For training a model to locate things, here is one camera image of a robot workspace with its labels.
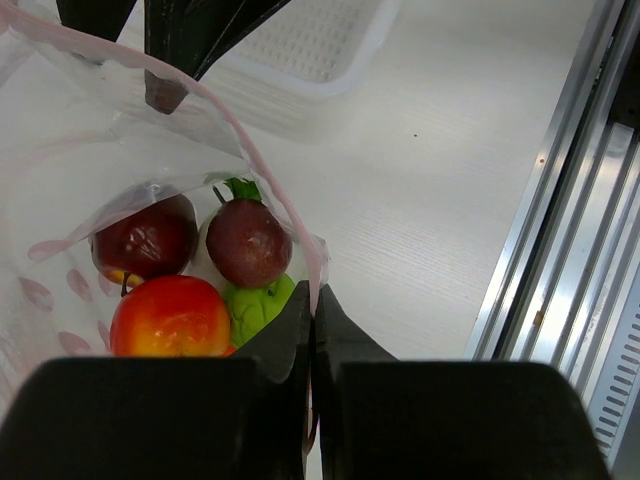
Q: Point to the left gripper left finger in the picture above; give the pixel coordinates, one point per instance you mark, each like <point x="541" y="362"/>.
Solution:
<point x="240" y="417"/>

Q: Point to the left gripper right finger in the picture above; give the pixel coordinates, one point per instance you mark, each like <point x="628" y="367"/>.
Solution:
<point x="383" y="418"/>

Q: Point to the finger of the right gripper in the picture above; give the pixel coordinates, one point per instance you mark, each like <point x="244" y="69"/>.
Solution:
<point x="100" y="19"/>
<point x="192" y="35"/>

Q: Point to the clear zip top bag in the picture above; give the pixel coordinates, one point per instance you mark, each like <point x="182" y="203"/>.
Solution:
<point x="81" y="150"/>

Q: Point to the orange carrot with green top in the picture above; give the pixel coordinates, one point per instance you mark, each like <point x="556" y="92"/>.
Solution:
<point x="251" y="309"/>

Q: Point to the dark purple fruit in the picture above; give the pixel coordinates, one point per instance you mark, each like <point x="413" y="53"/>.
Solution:
<point x="247" y="245"/>

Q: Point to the dark red apple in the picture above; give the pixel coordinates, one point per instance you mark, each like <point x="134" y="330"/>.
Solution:
<point x="157" y="241"/>

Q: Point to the white radish with leaves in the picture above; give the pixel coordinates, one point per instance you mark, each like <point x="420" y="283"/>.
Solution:
<point x="206" y="201"/>

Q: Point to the white plastic basket tray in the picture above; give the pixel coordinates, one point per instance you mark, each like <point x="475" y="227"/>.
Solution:
<point x="300" y="62"/>

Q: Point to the white slotted cable duct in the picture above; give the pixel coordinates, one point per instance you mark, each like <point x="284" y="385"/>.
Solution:
<point x="616" y="371"/>

